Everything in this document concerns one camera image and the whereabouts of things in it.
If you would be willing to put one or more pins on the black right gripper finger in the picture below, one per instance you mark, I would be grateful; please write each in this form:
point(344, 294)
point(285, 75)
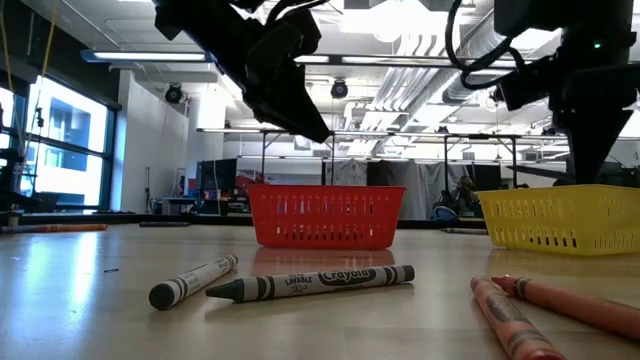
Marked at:
point(590, 145)

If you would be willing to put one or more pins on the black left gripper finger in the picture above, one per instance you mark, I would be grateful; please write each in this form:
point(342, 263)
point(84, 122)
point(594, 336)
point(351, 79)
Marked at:
point(295, 120)

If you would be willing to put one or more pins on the grey crayon white wrapper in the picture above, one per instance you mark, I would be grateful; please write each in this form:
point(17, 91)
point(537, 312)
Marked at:
point(192, 281)
point(310, 284)
point(465, 231)

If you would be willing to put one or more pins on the orange crayon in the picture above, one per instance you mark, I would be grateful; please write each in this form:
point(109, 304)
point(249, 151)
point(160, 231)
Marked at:
point(75, 228)
point(505, 315)
point(575, 304)

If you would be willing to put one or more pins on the white fabric cover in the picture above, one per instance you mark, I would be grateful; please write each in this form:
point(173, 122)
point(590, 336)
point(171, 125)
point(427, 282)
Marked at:
point(350, 172)

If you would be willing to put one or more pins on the yellow plastic basket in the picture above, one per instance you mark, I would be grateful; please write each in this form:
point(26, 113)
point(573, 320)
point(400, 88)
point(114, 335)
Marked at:
point(560, 220)

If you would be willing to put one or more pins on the red background box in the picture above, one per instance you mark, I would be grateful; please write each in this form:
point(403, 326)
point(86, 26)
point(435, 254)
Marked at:
point(242, 182)

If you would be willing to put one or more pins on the black computer monitor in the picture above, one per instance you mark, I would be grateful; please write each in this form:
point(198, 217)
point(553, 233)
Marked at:
point(217, 175)

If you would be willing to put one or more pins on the red plastic basket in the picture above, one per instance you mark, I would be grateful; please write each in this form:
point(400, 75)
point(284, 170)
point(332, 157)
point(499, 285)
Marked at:
point(325, 220)

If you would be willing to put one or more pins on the black overhead light bar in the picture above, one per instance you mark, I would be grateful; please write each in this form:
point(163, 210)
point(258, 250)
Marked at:
point(150, 56)

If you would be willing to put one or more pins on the person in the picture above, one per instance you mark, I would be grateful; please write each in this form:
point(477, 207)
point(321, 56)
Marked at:
point(466, 192)

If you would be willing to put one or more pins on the background desk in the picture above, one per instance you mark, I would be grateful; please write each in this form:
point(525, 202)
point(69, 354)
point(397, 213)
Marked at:
point(180, 200)

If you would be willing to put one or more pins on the grey fabric curtain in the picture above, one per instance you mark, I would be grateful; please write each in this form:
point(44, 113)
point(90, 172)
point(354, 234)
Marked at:
point(422, 192)

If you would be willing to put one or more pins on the blue round object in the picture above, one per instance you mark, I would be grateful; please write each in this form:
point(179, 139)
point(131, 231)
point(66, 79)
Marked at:
point(444, 214)

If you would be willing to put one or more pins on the large dark-framed window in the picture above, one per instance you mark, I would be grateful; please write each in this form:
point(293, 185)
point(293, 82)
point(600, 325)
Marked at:
point(109, 160)

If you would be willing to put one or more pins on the black equipment by window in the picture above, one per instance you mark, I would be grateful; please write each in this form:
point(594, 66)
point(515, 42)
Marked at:
point(10, 180)

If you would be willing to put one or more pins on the black metal rig frame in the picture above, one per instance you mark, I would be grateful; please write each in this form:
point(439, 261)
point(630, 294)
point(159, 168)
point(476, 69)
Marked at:
point(263, 160)
point(514, 160)

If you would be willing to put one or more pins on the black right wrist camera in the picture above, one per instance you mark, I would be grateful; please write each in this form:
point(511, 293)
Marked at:
point(527, 92)

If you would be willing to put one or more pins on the silver ventilation duct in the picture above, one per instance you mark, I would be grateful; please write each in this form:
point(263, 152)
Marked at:
point(467, 92)

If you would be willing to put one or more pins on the small white post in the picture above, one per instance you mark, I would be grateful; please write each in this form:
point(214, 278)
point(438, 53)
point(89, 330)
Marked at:
point(13, 219)

